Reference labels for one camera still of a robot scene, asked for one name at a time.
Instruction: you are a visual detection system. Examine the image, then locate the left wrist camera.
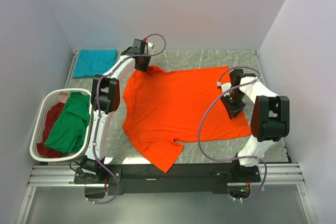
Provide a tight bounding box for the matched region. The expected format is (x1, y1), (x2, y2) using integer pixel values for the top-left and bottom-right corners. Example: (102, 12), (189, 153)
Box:
(143, 38), (154, 55)

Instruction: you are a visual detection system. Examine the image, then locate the dark red t-shirt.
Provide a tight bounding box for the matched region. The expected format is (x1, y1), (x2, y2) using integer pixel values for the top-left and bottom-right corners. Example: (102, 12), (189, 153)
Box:
(36, 102), (65, 158)

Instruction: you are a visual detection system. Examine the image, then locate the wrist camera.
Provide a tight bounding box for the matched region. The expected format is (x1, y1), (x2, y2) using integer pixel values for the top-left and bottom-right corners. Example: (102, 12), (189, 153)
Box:
(143, 38), (154, 55)
(217, 81), (232, 92)

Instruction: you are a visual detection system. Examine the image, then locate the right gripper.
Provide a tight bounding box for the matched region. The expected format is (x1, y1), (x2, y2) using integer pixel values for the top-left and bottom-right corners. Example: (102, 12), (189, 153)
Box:
(220, 90), (246, 120)

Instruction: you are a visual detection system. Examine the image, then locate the aluminium frame rail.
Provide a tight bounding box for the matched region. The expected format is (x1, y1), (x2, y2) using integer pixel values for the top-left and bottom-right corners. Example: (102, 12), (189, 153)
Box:
(28, 163), (306, 187)

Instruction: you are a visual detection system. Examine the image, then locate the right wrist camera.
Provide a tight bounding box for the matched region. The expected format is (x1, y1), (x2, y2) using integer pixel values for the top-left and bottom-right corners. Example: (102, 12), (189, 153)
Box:
(217, 81), (232, 92)

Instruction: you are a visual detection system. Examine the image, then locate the folded teal t-shirt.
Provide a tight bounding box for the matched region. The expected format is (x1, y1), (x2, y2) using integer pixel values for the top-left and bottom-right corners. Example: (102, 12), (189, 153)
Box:
(72, 49), (118, 78)

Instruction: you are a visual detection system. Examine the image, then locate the white laundry basket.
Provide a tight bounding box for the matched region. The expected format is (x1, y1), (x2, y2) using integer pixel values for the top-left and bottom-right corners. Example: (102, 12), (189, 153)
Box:
(29, 88), (92, 162)

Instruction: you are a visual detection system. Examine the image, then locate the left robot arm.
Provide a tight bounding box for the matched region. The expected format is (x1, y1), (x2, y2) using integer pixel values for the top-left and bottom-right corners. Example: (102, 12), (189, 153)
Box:
(80, 38), (154, 183)

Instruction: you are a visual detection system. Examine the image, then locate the black base beam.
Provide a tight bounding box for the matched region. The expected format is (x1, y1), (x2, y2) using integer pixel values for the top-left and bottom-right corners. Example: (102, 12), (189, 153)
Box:
(73, 163), (261, 196)

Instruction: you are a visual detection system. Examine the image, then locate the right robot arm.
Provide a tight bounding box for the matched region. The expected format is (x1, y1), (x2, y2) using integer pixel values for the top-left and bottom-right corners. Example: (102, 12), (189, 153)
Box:
(217, 67), (290, 182)

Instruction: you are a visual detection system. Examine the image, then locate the green t-shirt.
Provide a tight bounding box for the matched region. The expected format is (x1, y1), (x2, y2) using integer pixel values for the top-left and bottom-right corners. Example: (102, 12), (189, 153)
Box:
(44, 92), (90, 154)

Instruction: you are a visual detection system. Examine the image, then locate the beige garment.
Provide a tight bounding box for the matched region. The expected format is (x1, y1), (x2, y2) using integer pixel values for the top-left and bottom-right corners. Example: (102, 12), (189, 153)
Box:
(58, 91), (70, 104)

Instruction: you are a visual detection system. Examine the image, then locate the orange t-shirt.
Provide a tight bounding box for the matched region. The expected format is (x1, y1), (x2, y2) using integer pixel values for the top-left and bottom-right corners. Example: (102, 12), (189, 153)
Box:
(123, 66), (251, 173)

